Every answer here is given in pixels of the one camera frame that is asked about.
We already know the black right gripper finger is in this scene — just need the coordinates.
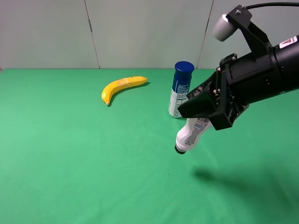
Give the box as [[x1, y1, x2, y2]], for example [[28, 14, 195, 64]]
[[178, 82, 220, 121], [187, 71, 218, 99]]

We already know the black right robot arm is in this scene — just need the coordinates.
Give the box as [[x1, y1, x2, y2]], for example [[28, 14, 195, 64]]
[[178, 36, 299, 130]]

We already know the white bottle with brush cap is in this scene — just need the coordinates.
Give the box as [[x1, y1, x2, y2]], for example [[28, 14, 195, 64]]
[[175, 118, 212, 154]]

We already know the yellow banana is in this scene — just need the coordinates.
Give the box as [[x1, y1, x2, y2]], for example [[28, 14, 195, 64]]
[[101, 76, 148, 106]]

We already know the green tablecloth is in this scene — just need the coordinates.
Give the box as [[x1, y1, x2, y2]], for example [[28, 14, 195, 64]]
[[0, 69, 299, 224]]

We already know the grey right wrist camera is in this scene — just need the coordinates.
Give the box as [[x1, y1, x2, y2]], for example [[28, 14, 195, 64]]
[[213, 14, 237, 42]]

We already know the blue and white spray can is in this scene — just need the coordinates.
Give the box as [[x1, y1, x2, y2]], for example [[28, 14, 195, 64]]
[[169, 61, 194, 118]]

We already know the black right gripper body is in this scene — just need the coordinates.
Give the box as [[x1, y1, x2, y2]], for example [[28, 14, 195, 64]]
[[209, 46, 280, 130]]

